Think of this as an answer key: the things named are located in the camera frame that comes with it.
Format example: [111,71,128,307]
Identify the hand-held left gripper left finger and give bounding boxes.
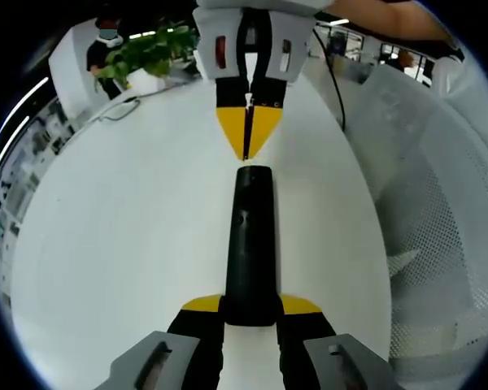
[93,295,224,390]

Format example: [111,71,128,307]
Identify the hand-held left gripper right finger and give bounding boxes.
[276,292,407,390]

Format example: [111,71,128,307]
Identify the black remote control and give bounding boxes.
[224,165,278,327]

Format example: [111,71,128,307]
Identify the green potted plant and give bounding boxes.
[93,24,203,95]

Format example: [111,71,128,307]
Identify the white mesh office chair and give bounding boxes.
[345,63,488,383]

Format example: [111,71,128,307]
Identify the person's white shirt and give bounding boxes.
[430,50,471,98]

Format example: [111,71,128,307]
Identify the white ceiling light strip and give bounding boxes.
[0,116,30,193]
[2,76,50,133]

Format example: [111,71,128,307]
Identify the background office desks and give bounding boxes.
[0,97,75,253]

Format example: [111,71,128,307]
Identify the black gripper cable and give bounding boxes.
[312,28,347,131]

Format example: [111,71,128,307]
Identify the grey power cable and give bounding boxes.
[85,96,142,124]

